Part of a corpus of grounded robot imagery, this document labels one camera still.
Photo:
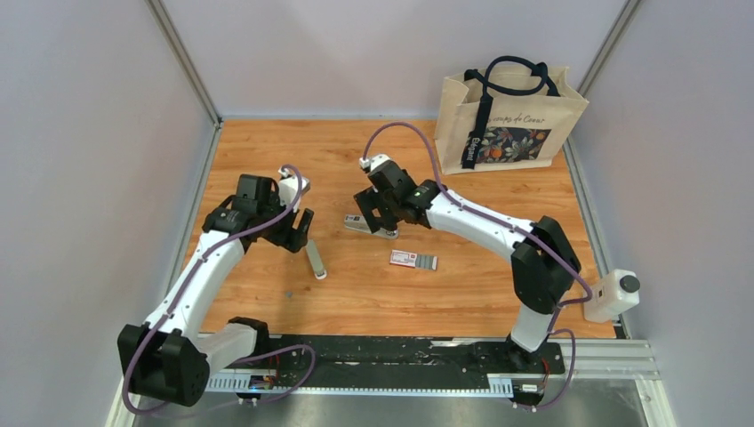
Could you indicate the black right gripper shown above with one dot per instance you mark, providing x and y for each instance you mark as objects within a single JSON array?
[{"x": 368, "y": 197}]

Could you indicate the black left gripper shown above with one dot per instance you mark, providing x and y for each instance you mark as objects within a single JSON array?
[{"x": 293, "y": 239}]

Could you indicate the white and black stapler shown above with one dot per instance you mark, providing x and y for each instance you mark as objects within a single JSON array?
[{"x": 358, "y": 223}]

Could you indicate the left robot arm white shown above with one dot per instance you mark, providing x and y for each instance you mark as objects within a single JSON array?
[{"x": 194, "y": 294}]

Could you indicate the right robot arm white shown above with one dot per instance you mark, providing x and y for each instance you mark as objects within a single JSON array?
[{"x": 543, "y": 261}]

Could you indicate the red white staple box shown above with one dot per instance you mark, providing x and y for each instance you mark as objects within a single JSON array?
[{"x": 413, "y": 260}]

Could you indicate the beige tote bag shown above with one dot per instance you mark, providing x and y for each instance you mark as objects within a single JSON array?
[{"x": 513, "y": 114}]

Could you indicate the white bottle black cap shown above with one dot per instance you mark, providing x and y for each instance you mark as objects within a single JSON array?
[{"x": 613, "y": 294}]

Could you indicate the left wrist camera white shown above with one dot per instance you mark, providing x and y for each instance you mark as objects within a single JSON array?
[{"x": 291, "y": 189}]

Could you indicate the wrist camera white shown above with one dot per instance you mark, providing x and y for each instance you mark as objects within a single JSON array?
[
  {"x": 368, "y": 164},
  {"x": 291, "y": 189}
]

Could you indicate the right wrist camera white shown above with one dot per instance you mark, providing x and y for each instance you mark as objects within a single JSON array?
[{"x": 368, "y": 164}]

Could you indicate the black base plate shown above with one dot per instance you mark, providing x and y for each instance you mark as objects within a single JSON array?
[{"x": 388, "y": 363}]

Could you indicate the slotted aluminium rail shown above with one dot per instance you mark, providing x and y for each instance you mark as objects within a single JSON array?
[{"x": 585, "y": 359}]

